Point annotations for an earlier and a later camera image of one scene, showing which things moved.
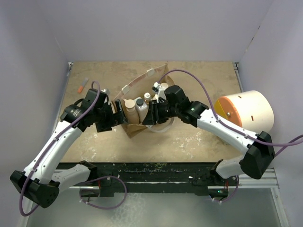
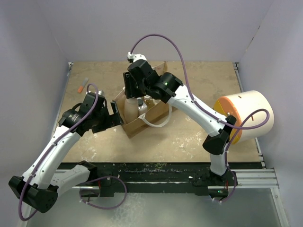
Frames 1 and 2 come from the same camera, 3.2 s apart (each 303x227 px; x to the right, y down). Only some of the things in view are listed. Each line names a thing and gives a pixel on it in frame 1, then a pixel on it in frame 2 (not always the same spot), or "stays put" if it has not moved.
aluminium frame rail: (269, 179) stays put
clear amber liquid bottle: (147, 96) stays put
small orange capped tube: (80, 88) stays put
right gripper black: (154, 116) -> (130, 91)
